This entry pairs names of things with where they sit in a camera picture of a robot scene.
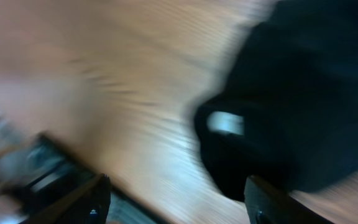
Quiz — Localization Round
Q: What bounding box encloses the black polo shirt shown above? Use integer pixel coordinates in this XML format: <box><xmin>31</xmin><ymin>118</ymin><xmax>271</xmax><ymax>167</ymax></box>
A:
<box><xmin>193</xmin><ymin>0</ymin><xmax>358</xmax><ymax>201</ymax></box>

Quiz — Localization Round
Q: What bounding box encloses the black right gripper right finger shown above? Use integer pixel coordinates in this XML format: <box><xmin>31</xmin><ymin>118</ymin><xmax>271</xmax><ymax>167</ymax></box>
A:
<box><xmin>244</xmin><ymin>175</ymin><xmax>333</xmax><ymax>224</ymax></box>

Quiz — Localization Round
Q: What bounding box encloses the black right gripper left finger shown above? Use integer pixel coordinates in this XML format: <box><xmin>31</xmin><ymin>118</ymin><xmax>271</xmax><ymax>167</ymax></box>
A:
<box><xmin>21</xmin><ymin>174</ymin><xmax>111</xmax><ymax>224</ymax></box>

